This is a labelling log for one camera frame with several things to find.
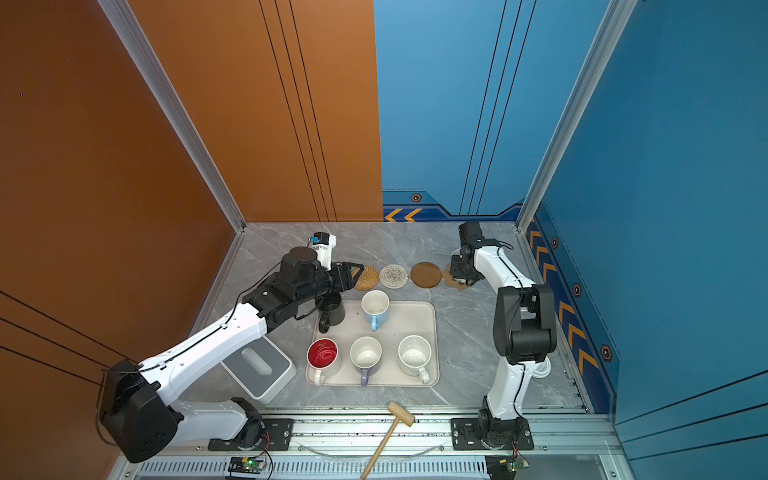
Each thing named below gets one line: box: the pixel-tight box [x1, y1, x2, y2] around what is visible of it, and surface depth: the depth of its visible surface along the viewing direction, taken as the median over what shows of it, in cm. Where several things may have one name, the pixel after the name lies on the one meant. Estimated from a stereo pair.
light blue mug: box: [361, 290, 390, 332], surface depth 89 cm
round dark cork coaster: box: [410, 262, 442, 289], surface depth 107 cm
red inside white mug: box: [306, 338, 339, 386], surface depth 82 cm
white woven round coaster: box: [379, 264, 409, 289], surface depth 107 cm
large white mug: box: [398, 334, 432, 384], surface depth 82 cm
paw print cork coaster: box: [441, 264, 469, 289], surface depth 105 cm
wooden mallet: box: [360, 401, 416, 480], surface depth 77 cm
